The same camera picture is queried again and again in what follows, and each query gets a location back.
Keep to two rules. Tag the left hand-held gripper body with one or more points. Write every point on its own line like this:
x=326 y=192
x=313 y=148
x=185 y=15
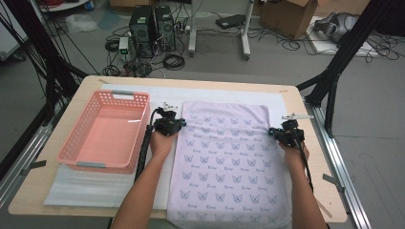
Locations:
x=167 y=125

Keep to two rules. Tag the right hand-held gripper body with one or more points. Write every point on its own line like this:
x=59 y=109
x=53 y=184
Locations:
x=291 y=136

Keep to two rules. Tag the lavender towel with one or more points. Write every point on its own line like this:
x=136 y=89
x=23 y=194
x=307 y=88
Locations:
x=229 y=165

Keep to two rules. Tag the person's right hand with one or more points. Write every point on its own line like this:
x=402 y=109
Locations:
x=294 y=157

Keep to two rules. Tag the person's left hand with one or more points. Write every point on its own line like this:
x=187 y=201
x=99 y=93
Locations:
x=162 y=146

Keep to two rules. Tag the white foam mat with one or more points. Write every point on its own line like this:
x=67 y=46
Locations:
x=223 y=95

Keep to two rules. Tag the pink plastic basket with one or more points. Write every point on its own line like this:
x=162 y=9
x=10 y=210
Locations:
x=108 y=140

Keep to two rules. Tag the white metal stand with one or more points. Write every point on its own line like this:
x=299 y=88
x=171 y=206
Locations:
x=192 y=31

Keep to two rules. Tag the white power adaptor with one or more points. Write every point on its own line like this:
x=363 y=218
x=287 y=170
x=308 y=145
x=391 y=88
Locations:
x=123 y=46

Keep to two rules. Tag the black computer tower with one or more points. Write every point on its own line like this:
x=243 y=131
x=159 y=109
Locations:
x=165 y=28
x=142 y=31

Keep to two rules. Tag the white board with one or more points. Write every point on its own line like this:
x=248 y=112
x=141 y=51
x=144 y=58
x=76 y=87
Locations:
x=321 y=46

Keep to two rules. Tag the flat black device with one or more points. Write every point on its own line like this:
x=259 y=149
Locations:
x=230 y=21

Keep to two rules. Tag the large cardboard box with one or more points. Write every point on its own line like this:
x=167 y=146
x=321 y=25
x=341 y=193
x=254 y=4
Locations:
x=286 y=17

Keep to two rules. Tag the grey bag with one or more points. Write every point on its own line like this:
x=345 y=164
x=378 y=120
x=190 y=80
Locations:
x=337 y=27

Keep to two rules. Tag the teal sheet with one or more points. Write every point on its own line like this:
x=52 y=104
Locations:
x=109 y=19

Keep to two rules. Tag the small cardboard box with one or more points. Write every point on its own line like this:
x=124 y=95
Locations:
x=130 y=2

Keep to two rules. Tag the clear plastic bag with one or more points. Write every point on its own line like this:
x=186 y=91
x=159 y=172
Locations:
x=81 y=23

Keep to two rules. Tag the flat cardboard sheet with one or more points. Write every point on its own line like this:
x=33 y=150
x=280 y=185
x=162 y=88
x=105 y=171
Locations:
x=344 y=5

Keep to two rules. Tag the round white table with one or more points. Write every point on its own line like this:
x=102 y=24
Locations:
x=63 y=6

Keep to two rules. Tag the white cabinet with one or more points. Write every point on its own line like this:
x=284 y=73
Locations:
x=9 y=41

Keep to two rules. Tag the dark rail bracket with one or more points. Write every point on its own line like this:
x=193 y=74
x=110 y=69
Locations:
x=332 y=181
x=35 y=165

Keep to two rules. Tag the black metal frame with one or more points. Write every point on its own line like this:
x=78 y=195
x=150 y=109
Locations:
x=47 y=63
x=344 y=54

